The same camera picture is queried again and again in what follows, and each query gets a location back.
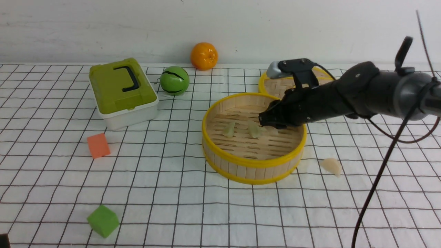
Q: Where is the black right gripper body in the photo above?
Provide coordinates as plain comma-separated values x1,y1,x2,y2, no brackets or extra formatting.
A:
258,83,355,129

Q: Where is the pale green dumpling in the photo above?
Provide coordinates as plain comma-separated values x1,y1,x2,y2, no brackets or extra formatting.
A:
247,120,262,138
222,121,236,138

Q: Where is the pale pink dumpling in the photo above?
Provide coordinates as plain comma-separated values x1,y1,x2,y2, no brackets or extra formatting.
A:
319,157,343,177

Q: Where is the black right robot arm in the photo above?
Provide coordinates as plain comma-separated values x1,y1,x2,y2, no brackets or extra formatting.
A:
259,37,440,129

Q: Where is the bamboo steamer lid yellow rim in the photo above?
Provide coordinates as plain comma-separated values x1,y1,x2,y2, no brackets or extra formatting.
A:
258,66,334,99

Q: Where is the bamboo steamer tray yellow rim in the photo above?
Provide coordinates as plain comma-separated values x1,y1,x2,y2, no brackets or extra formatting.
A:
202,93,307,185

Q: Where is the orange fruit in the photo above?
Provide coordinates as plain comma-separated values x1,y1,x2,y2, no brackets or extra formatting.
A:
190,42,218,71

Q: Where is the green striped ball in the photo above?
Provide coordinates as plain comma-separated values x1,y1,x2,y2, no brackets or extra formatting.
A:
160,66,189,95

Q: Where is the green lidded white box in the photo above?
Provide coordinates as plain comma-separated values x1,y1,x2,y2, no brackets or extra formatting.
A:
89,58,159,130

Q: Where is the orange foam cube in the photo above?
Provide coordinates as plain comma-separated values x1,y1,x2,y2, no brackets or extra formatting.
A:
87,133,111,159

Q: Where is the green foam cube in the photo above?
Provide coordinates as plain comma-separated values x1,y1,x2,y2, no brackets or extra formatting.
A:
87,205,120,238

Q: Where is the white checkered tablecloth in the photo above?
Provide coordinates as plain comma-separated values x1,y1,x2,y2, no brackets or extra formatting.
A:
0,64,441,248

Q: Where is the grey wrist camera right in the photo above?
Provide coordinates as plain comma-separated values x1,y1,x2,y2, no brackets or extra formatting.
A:
266,59,320,91

